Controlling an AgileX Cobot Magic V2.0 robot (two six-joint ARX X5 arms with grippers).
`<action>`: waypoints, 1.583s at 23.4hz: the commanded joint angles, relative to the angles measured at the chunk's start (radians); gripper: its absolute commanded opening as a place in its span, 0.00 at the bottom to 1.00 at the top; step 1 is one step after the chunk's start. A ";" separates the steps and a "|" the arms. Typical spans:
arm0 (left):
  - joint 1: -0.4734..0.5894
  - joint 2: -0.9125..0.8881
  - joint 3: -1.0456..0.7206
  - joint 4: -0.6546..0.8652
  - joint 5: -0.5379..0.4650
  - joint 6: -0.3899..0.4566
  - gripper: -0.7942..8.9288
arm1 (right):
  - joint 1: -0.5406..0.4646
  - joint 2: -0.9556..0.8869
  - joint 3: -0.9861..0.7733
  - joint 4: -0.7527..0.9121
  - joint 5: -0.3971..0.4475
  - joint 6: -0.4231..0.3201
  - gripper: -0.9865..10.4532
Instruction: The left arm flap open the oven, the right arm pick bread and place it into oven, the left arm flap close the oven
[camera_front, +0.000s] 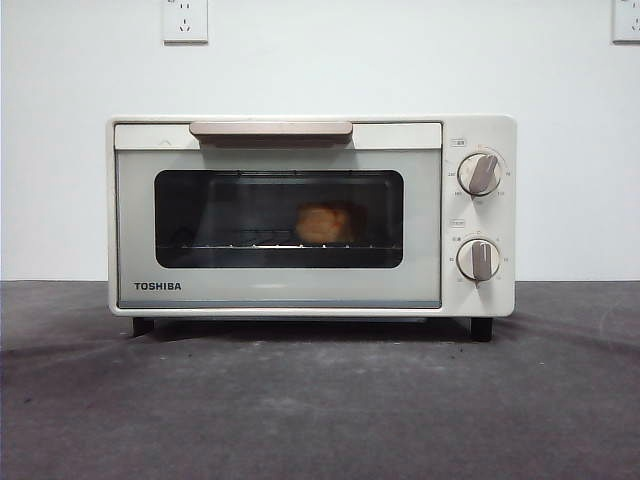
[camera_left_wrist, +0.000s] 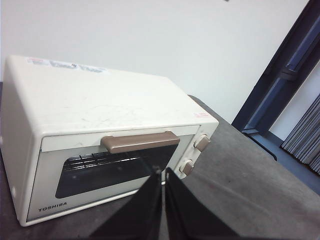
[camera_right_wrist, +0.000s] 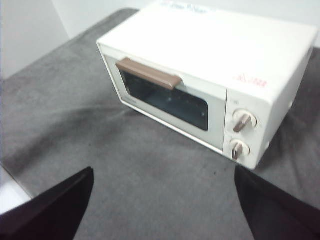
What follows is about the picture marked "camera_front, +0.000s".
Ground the cream timer knob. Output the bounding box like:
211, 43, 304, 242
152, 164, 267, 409
456, 237, 501, 282

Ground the metal wire oven rack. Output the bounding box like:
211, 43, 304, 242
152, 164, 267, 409
179, 228, 381, 250

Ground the golden bread loaf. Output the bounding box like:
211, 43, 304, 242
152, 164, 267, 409
294, 200, 366, 244

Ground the cream Toshiba toaster oven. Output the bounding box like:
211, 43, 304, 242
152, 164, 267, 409
105, 114, 517, 343

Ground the cream temperature knob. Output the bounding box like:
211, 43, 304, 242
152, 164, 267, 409
457, 152, 503, 197

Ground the glass oven door with handle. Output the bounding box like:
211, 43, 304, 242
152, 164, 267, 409
113, 120, 444, 310

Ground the white wall socket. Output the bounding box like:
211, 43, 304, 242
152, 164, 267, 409
612, 0, 640, 44
162, 0, 209, 44

